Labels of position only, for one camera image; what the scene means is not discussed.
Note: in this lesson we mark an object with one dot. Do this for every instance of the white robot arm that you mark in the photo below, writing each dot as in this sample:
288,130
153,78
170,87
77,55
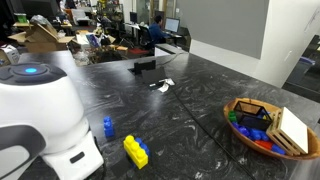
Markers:
41,115

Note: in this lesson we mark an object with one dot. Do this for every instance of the counter outlet recess left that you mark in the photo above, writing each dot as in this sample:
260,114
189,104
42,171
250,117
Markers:
139,67

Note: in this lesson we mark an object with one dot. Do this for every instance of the blue block under yellow block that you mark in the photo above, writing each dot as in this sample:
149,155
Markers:
142,154

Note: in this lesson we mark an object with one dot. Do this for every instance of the small blue block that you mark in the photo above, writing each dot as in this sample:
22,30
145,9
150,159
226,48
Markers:
108,127

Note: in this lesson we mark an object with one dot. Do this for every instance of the yellow block on blue block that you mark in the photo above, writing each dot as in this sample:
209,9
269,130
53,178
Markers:
131,146

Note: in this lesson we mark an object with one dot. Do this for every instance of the white paper scrap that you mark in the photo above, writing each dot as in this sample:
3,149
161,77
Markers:
166,84

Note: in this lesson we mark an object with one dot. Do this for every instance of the person in blue shirt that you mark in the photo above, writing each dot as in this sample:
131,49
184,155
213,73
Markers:
156,33

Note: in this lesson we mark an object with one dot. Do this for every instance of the computer monitor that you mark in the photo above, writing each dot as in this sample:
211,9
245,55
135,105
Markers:
172,25

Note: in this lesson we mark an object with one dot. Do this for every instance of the wooden bowl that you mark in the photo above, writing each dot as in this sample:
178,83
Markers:
259,140

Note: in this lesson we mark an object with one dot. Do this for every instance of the wooden crate with white tile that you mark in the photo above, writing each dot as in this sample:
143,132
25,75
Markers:
289,132

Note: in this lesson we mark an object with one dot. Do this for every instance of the cardboard box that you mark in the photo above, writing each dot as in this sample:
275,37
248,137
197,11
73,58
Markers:
39,39

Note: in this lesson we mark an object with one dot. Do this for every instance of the black wire basket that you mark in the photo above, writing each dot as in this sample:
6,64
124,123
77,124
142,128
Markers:
252,115

